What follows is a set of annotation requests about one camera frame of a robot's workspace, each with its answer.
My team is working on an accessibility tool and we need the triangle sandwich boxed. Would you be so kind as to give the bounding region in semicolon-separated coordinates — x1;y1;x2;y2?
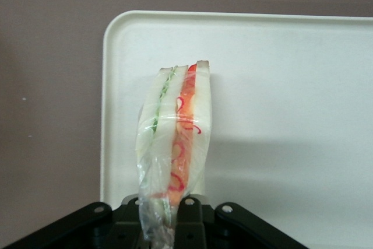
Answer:
134;59;212;244

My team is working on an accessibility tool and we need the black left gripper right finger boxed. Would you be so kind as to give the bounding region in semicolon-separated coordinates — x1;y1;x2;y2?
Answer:
174;197;310;249

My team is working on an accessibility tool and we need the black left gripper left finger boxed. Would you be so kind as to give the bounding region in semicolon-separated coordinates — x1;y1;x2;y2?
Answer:
4;198;145;249

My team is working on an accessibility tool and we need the cream plastic tray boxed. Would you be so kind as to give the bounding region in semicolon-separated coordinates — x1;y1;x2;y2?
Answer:
98;9;373;249

